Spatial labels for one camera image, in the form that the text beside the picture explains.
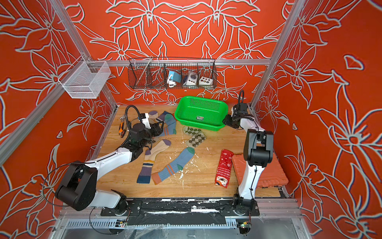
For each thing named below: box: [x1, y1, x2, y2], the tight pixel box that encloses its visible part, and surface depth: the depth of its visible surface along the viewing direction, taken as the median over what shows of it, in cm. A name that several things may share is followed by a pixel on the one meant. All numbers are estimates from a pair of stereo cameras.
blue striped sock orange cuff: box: [158, 111, 177, 137], surface depth 108 cm
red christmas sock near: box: [214, 148, 235, 189], surface depth 87 cm
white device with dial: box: [182, 71, 198, 86], surface depth 93 cm
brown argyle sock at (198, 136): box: [183, 125, 206, 148], surface depth 101 cm
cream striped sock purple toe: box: [136, 139, 172, 184], surface depth 89 cm
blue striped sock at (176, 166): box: [151, 146, 196, 185], surface depth 87 cm
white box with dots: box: [198, 76, 213, 86], surface depth 96 cm
